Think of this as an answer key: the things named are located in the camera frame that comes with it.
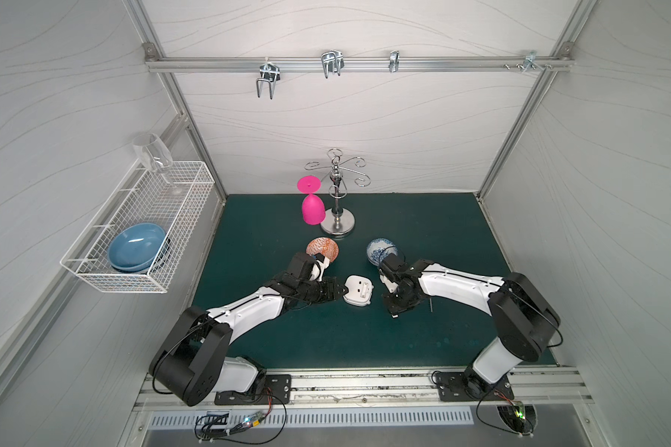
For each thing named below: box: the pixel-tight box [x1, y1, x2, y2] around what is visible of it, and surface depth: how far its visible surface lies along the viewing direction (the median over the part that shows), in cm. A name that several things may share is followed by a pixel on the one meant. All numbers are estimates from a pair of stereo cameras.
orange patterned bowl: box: [305, 236, 340, 262], surface depth 103 cm
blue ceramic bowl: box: [108, 222, 166, 271], surface depth 61 cm
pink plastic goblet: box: [297, 175, 326, 227], surface depth 94 cm
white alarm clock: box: [342, 274, 375, 307], surface depth 90 cm
